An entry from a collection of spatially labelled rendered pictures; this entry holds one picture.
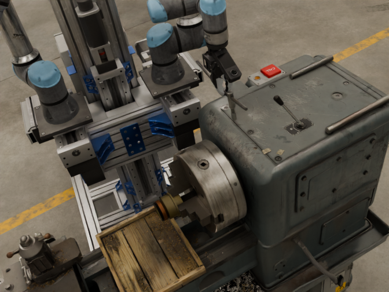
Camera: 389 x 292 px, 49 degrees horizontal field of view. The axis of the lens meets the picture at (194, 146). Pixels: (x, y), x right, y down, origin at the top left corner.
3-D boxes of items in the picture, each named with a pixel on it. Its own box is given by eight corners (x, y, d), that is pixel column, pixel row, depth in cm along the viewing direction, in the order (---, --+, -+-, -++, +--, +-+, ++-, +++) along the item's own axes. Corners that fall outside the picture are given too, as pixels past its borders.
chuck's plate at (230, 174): (202, 170, 178) (200, 122, 152) (245, 230, 161) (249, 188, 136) (195, 174, 177) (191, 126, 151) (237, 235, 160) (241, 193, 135)
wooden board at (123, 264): (164, 206, 178) (162, 200, 176) (206, 273, 154) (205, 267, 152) (97, 240, 171) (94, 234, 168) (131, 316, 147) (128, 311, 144)
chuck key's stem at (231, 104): (238, 119, 152) (234, 91, 145) (232, 121, 151) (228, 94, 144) (235, 116, 153) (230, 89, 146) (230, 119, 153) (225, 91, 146)
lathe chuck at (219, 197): (195, 174, 177) (191, 126, 151) (237, 235, 160) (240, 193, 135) (176, 183, 174) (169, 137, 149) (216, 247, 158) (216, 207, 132)
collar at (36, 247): (39, 233, 145) (36, 228, 143) (45, 251, 140) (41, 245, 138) (16, 244, 143) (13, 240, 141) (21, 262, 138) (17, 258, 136)
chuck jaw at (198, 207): (204, 190, 150) (221, 211, 142) (206, 199, 154) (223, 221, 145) (176, 204, 147) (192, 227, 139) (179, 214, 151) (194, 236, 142)
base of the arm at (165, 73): (147, 72, 197) (142, 53, 191) (178, 61, 200) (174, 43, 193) (158, 88, 187) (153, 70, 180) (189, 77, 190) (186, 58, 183)
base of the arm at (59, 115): (42, 108, 188) (33, 91, 181) (75, 97, 191) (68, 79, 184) (47, 128, 178) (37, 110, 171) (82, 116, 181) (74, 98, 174)
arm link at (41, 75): (48, 107, 172) (35, 80, 162) (32, 95, 179) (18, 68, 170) (73, 92, 177) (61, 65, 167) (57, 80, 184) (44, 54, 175)
